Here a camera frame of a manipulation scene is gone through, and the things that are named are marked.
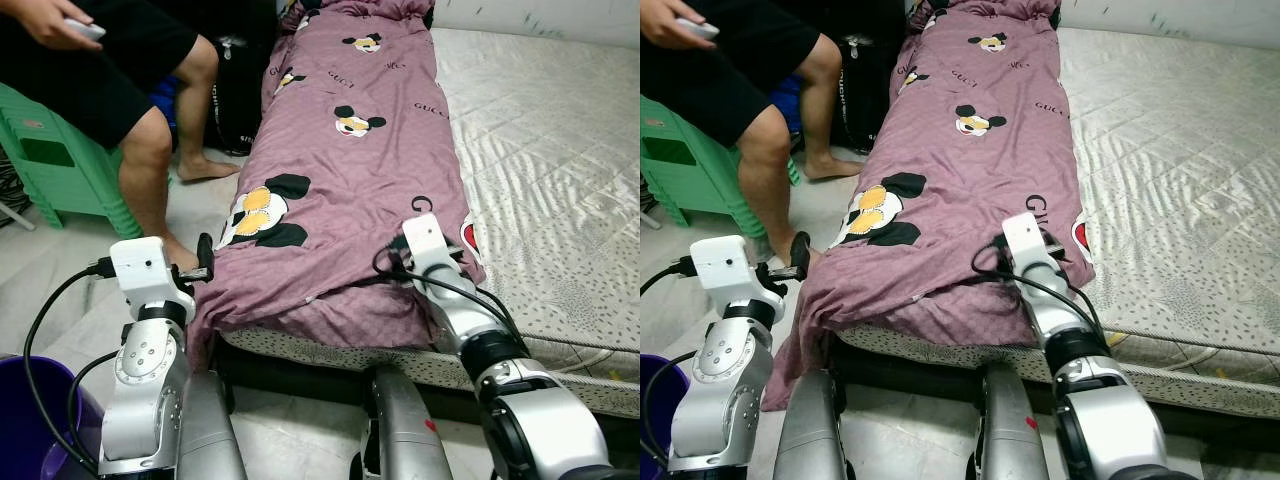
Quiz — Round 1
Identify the silver robot leg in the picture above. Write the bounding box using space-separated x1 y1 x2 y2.
965 361 1052 480
360 364 452 480
775 368 862 480

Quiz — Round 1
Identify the pink cartoon print blanket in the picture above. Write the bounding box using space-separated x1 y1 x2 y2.
185 0 489 372
760 0 1097 412

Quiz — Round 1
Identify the silver right robot leg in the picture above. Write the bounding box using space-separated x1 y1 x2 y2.
965 361 1052 480
360 364 452 480

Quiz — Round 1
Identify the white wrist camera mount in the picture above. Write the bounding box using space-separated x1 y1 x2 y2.
108 236 197 322
1003 211 1062 272
690 234 787 322
402 215 463 277

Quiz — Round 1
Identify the green plastic stool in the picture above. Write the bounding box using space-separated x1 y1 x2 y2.
640 95 772 242
0 82 142 242

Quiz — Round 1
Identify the person's hand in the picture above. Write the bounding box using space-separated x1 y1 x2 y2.
640 0 706 49
18 0 96 51

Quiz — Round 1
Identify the person in black shorts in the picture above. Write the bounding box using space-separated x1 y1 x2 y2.
0 0 242 276
640 0 843 267

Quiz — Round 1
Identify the silver left robot leg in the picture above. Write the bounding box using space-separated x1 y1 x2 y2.
775 368 862 480

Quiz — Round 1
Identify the white quilted mattress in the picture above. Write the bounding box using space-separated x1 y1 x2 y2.
1055 25 1280 369
425 25 641 386

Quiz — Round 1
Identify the patterned fabric bed base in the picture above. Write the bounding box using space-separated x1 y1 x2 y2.
215 325 641 419
830 325 1280 421

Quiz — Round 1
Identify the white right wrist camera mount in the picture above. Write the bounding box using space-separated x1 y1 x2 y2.
402 215 463 277
1003 211 1062 272

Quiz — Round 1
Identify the black backpack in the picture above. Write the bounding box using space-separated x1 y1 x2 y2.
205 35 282 160
838 35 902 157

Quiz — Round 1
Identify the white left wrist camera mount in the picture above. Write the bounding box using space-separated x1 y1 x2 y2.
108 236 197 322
690 234 787 322

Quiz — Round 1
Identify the purple plastic bucket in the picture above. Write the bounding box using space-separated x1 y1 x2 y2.
0 354 107 480
640 351 692 467

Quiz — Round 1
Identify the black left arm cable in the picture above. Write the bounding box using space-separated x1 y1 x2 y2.
22 256 123 473
640 256 706 471

